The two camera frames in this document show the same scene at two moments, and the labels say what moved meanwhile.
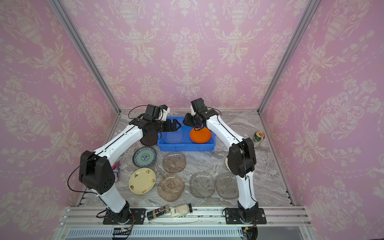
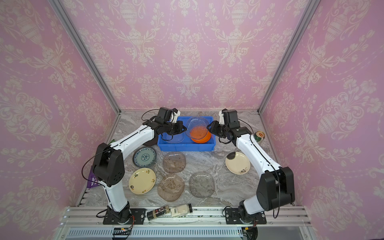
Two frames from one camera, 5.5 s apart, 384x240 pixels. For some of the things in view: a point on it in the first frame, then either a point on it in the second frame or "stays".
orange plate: [201, 136] stays
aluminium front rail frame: [206, 223] stays
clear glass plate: [174, 137] stays
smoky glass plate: [226, 185] -> [197, 128]
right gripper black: [193, 120] -> [218, 128]
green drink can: [258, 137] stays
